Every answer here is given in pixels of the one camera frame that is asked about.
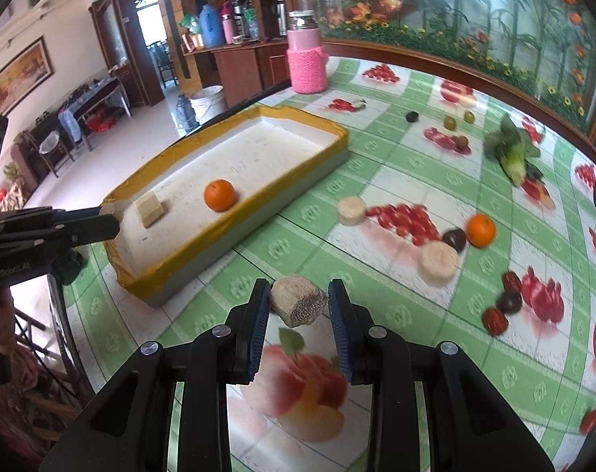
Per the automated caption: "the red date front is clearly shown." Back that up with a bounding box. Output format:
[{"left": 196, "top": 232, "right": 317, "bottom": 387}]
[{"left": 481, "top": 307, "right": 509, "bottom": 337}]

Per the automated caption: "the red date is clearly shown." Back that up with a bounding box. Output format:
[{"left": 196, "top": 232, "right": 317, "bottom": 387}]
[
  {"left": 502, "top": 271, "right": 522, "bottom": 293},
  {"left": 481, "top": 307, "right": 509, "bottom": 337}
]

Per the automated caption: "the dark plum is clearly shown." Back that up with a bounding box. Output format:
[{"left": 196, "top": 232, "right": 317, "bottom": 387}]
[
  {"left": 495, "top": 290, "right": 523, "bottom": 314},
  {"left": 406, "top": 111, "right": 418, "bottom": 124},
  {"left": 441, "top": 228, "right": 467, "bottom": 254}
]

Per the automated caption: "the beige cork piece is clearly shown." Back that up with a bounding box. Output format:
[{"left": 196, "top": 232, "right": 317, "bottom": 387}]
[{"left": 134, "top": 191, "right": 165, "bottom": 229}]

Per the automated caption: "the large beige cork cylinder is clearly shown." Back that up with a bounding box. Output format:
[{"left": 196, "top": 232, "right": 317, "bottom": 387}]
[{"left": 418, "top": 241, "right": 459, "bottom": 287}]

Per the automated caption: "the large orange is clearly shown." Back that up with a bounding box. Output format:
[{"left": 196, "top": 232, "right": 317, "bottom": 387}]
[{"left": 465, "top": 213, "right": 496, "bottom": 248}]

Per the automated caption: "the small beige cork chunk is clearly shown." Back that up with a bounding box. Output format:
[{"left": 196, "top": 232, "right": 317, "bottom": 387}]
[{"left": 269, "top": 275, "right": 329, "bottom": 328}]

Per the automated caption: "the small beige cork cylinder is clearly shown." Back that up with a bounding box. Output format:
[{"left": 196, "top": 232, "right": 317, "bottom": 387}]
[{"left": 337, "top": 196, "right": 366, "bottom": 226}]

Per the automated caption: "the red cherry tomato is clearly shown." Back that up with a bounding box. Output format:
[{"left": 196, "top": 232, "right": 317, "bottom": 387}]
[{"left": 579, "top": 409, "right": 596, "bottom": 435}]

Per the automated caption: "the yellow-rimmed foam tray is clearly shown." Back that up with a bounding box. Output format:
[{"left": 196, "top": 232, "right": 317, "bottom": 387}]
[{"left": 103, "top": 105, "right": 348, "bottom": 307}]

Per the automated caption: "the white bucket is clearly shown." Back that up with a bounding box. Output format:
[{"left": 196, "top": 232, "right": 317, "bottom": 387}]
[{"left": 189, "top": 85, "right": 228, "bottom": 125}]

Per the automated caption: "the wooden sideboard cabinet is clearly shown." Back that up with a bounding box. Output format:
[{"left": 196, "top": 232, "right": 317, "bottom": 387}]
[{"left": 185, "top": 39, "right": 289, "bottom": 108}]

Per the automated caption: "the green bok choy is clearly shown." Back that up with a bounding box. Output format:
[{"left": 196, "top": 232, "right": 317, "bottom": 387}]
[{"left": 484, "top": 113, "right": 543, "bottom": 186}]

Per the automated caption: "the brownish grape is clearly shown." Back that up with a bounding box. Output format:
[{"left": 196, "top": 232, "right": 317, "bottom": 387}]
[{"left": 454, "top": 135, "right": 469, "bottom": 151}]

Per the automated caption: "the blue water jug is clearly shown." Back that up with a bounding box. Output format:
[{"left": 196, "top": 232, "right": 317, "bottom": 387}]
[{"left": 199, "top": 3, "right": 226, "bottom": 48}]

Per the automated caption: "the pink bottle on cabinet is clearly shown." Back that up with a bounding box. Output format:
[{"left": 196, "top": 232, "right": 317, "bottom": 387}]
[{"left": 220, "top": 6, "right": 236, "bottom": 45}]

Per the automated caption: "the green grape left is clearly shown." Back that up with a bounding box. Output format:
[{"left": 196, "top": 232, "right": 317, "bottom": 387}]
[{"left": 443, "top": 116, "right": 457, "bottom": 131}]

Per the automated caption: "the green grape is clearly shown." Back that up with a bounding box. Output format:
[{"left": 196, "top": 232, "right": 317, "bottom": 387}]
[
  {"left": 463, "top": 111, "right": 475, "bottom": 124},
  {"left": 443, "top": 116, "right": 457, "bottom": 131}
]

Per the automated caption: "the green grape far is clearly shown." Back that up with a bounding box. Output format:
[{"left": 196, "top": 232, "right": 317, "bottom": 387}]
[{"left": 463, "top": 111, "right": 475, "bottom": 124}]

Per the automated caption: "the pink knitted thermos jar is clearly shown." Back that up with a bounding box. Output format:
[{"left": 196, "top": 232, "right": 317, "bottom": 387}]
[{"left": 286, "top": 11, "right": 328, "bottom": 95}]

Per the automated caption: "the framed wall painting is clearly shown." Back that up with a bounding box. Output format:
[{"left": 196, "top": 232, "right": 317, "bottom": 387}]
[{"left": 0, "top": 36, "right": 55, "bottom": 116}]

